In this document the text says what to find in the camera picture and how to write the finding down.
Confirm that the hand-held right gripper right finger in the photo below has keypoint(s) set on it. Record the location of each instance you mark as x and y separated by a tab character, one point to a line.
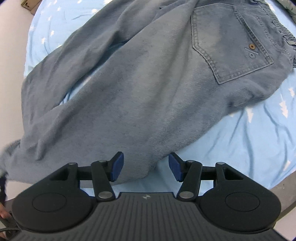
174	165

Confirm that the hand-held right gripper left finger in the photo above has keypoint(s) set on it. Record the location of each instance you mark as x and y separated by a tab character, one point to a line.
116	166

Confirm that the blue denim pants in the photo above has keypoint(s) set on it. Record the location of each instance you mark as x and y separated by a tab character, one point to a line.
138	92

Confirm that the person's left hand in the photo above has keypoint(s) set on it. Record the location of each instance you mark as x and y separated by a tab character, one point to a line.
4	212

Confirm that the wooden nightstand with drawers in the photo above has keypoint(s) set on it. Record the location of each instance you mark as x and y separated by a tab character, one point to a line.
30	4

